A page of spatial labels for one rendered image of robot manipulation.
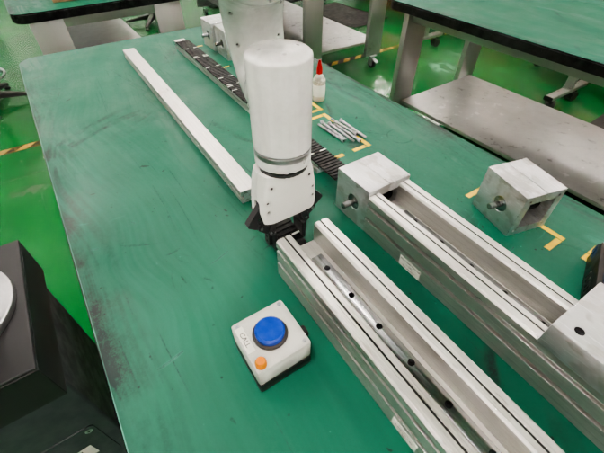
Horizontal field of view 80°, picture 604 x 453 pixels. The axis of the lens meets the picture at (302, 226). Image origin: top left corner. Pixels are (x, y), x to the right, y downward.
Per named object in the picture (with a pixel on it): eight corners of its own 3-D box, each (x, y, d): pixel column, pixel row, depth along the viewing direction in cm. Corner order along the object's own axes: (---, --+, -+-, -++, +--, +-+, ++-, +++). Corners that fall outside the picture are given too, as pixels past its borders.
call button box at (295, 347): (235, 346, 53) (229, 324, 48) (291, 315, 56) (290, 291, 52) (262, 394, 48) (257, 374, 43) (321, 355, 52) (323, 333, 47)
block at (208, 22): (199, 45, 141) (193, 18, 135) (225, 39, 146) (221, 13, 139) (208, 52, 136) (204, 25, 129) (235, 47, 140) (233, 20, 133)
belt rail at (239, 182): (125, 58, 131) (122, 49, 129) (137, 56, 133) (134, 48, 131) (242, 203, 75) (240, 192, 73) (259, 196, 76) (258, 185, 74)
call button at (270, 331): (250, 332, 48) (248, 324, 47) (275, 317, 50) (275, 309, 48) (264, 355, 46) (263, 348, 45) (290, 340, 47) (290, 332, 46)
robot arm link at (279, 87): (245, 130, 54) (261, 164, 48) (235, 36, 45) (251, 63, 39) (298, 121, 56) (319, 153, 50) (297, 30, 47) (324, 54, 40)
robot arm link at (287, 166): (294, 122, 56) (294, 139, 58) (243, 138, 53) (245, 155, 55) (324, 147, 51) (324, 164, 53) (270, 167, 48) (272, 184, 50)
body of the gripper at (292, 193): (297, 135, 57) (298, 189, 65) (240, 154, 53) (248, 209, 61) (324, 156, 53) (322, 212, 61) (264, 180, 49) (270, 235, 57)
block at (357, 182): (325, 208, 74) (328, 172, 67) (371, 188, 78) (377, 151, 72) (353, 235, 68) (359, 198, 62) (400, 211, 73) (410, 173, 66)
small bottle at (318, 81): (319, 95, 110) (320, 56, 102) (327, 100, 108) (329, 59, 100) (309, 99, 108) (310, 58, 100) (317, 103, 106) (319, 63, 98)
